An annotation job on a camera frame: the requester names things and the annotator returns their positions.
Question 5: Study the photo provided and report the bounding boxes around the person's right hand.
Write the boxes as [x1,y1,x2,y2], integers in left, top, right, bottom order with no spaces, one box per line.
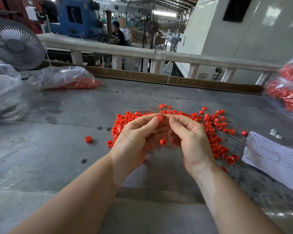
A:
[167,114,218,178]

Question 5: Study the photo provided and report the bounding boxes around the person's right forearm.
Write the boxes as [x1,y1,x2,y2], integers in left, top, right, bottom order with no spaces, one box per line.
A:
[193,165,284,234]

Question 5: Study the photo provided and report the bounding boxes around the blue industrial machine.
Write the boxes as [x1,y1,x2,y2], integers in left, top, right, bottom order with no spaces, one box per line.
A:
[51,0,104,39]

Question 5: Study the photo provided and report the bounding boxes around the brown wooden board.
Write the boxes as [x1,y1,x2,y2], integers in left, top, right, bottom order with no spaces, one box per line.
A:
[39,61,264,94]

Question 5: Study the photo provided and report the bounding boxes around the large grey machine cabinet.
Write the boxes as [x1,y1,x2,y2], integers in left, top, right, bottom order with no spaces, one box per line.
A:
[176,0,293,85]

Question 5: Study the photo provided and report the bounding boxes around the person's left forearm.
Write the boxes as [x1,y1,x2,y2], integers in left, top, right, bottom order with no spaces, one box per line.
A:
[10,156,125,234]

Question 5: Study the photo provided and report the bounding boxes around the black pedestal fan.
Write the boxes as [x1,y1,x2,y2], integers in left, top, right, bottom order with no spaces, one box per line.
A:
[144,21,161,73]

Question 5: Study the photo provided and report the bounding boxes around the large clear bag red pieces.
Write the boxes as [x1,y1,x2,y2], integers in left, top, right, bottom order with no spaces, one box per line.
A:
[264,45,293,119]

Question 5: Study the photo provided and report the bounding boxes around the person's left hand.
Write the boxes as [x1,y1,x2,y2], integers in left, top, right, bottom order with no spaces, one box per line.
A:
[109,113,171,186]

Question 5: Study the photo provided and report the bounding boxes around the crumpled clear plastic bag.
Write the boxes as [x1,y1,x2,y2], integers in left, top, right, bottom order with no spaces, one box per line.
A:
[0,57,30,122]

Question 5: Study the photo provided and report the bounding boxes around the white paper sheet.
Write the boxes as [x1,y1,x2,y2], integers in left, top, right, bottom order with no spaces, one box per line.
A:
[242,131,293,195]

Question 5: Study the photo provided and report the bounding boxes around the red industrial machine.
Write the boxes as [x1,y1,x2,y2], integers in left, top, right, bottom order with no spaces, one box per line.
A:
[0,0,47,35]

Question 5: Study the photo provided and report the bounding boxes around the clear bag with red pieces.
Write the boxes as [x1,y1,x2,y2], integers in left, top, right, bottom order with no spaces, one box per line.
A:
[29,66,104,90]

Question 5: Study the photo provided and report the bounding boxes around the pile of red plastic rings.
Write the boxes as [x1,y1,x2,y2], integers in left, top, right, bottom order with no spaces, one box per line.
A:
[106,103,249,172]

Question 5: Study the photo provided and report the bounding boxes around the white desk fan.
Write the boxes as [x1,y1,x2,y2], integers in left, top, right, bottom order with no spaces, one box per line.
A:
[0,19,47,71]

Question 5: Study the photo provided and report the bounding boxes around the white metal railing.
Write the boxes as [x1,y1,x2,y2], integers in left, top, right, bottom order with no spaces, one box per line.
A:
[37,33,283,86]

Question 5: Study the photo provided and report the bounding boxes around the bundle of thin metal wires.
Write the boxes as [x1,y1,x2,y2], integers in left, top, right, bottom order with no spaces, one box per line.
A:
[122,105,196,144]

